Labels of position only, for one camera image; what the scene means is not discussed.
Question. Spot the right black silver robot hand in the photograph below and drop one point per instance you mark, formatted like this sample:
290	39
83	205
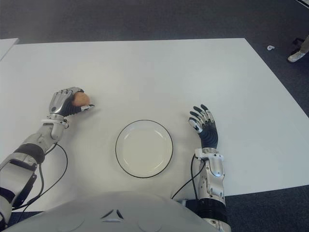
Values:
208	135

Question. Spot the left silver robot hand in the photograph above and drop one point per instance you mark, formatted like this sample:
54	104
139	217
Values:
59	104

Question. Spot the brown egg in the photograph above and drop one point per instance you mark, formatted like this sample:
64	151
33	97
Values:
82	99

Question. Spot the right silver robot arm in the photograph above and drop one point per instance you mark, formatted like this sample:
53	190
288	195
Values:
213	178

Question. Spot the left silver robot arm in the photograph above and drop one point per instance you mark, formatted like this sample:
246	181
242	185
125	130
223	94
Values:
29	149

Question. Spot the white plate with black rim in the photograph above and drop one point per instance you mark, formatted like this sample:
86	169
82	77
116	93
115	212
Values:
144	148

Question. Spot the small white floor object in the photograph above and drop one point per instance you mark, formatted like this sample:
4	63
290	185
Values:
271	47

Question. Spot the white sneaker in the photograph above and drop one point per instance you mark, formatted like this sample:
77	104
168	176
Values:
295	57

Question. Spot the grey robot torso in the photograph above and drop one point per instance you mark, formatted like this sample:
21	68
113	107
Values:
108	215

